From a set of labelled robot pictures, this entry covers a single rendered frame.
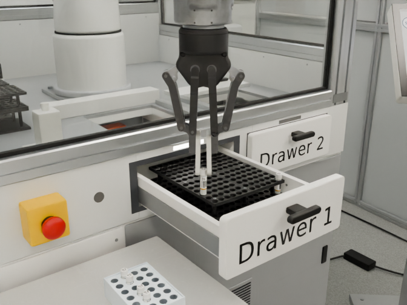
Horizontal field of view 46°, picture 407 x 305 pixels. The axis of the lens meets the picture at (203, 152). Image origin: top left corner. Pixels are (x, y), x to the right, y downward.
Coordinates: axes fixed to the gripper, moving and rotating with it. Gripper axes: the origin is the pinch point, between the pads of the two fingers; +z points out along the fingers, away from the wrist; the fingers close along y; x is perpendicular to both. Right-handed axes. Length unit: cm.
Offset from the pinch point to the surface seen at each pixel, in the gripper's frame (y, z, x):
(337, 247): 65, 100, 135
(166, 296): -5.8, 20.8, -10.4
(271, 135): 15.9, 8.7, 35.9
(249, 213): 7.4, 7.9, -6.5
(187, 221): -2.9, 13.6, 1.3
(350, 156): 84, 73, 191
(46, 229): -26.1, 12.2, -4.1
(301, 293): 29, 64, 49
